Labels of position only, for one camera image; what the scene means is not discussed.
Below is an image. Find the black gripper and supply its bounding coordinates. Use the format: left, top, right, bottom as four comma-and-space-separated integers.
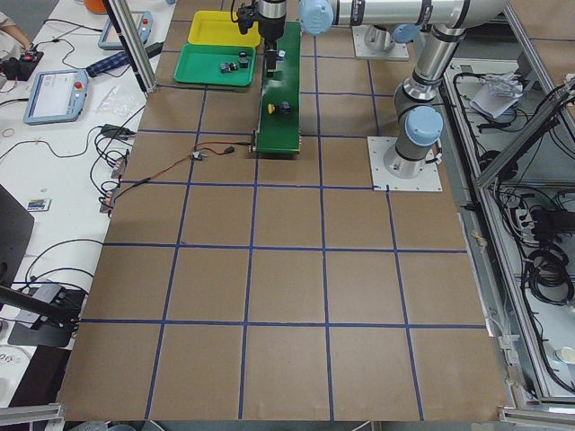
257, 0, 287, 75

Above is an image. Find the aluminium frame post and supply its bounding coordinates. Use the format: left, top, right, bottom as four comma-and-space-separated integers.
103, 0, 157, 94

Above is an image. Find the green plastic tray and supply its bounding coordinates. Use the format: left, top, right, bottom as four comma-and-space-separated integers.
173, 43, 256, 87

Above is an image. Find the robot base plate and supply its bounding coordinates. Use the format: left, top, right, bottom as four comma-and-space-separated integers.
352, 25, 409, 61
367, 136, 443, 193

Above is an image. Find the red black power cable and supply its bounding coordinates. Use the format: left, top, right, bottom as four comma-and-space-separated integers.
114, 141, 251, 198

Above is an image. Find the yellow plastic tray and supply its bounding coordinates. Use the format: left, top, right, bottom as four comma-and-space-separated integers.
188, 11, 261, 48

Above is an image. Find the teach pendant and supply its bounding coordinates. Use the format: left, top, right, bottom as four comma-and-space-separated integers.
97, 10, 154, 50
22, 69, 88, 126

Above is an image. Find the black power adapter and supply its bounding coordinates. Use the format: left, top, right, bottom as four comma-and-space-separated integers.
101, 124, 136, 139

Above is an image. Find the green conveyor belt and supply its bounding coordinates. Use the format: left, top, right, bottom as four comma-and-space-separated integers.
253, 21, 301, 156

